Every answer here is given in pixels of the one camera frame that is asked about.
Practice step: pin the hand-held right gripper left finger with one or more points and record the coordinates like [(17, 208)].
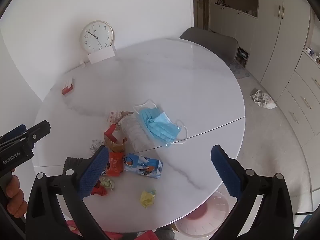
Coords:
[(93, 172)]

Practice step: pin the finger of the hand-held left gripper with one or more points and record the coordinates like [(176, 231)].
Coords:
[(16, 130), (38, 130)]

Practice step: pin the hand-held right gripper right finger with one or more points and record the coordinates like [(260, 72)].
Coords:
[(225, 172)]

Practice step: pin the red paper ball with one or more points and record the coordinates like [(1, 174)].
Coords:
[(100, 191)]

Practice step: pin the brown wrapper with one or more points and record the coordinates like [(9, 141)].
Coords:
[(114, 146)]

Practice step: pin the red plastic wrapper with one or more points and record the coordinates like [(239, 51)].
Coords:
[(110, 130)]

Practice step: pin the white plastic waste bin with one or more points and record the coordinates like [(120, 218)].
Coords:
[(200, 226)]

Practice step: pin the blue face mask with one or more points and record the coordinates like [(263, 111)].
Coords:
[(157, 125)]

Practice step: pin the person's left hand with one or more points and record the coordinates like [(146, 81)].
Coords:
[(13, 187)]

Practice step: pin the green crumpled paper ball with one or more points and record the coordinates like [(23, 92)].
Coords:
[(108, 183)]

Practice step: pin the orange snack packet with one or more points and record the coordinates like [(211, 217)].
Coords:
[(115, 163)]

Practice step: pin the small red and white box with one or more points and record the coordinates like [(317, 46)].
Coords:
[(68, 87)]

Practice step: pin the clear plastic bottle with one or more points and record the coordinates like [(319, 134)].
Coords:
[(135, 132)]

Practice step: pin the yellow crumpled paper ball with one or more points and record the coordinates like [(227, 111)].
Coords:
[(147, 198)]

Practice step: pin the white printed paper scrap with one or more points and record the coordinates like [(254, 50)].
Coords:
[(115, 116)]

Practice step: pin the white plastic bag on floor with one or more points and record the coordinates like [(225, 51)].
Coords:
[(263, 99)]

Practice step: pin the person's pink floral jacket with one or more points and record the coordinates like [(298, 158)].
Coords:
[(147, 235)]

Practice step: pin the white folded card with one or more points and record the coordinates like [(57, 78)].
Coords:
[(101, 54)]

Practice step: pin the patterned floor mat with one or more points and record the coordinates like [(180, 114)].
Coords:
[(238, 71)]

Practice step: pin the beige drawer unit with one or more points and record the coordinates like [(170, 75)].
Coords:
[(302, 97)]

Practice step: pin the open shoe shelf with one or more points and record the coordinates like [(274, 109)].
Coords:
[(242, 57)]

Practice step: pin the grey upholstered chair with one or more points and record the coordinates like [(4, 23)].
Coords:
[(212, 43)]

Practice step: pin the beige tall cabinet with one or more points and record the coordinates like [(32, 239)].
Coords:
[(270, 30)]

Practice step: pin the brown door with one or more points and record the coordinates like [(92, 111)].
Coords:
[(200, 5)]

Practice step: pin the round white wall clock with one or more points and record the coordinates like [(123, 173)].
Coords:
[(96, 37)]

